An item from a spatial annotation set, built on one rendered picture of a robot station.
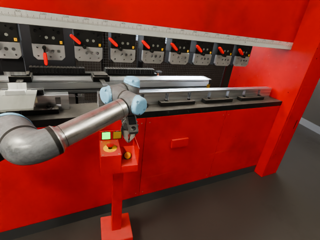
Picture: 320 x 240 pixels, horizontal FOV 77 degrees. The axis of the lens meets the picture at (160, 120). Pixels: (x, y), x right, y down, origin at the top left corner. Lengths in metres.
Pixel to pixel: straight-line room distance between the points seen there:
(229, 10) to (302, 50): 0.86
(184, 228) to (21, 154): 1.39
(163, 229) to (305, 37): 1.99
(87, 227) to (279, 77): 2.15
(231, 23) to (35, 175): 1.66
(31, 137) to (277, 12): 1.88
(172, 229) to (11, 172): 1.17
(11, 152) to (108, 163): 0.53
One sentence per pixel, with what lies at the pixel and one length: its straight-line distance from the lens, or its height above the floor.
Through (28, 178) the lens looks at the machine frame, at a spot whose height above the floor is 0.49.
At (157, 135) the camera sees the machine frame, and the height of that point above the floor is 0.68.
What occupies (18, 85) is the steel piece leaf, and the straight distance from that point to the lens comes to 1.38.
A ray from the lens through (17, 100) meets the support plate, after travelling 1.21.
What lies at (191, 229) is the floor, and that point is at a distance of 1.81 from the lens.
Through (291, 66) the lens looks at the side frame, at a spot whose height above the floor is 1.20.
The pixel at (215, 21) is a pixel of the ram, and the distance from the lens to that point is 1.60.
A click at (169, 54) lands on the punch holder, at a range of 1.44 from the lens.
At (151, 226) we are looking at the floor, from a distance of 1.76.
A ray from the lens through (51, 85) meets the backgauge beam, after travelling 1.60.
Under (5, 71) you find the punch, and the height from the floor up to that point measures 1.10.
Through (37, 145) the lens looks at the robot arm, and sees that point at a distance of 0.66.
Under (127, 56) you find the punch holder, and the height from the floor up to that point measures 1.21.
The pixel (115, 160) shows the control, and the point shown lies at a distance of 1.10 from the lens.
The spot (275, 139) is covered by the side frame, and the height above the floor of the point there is 0.49.
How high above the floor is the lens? 1.42
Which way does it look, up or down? 25 degrees down
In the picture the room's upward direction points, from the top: 7 degrees clockwise
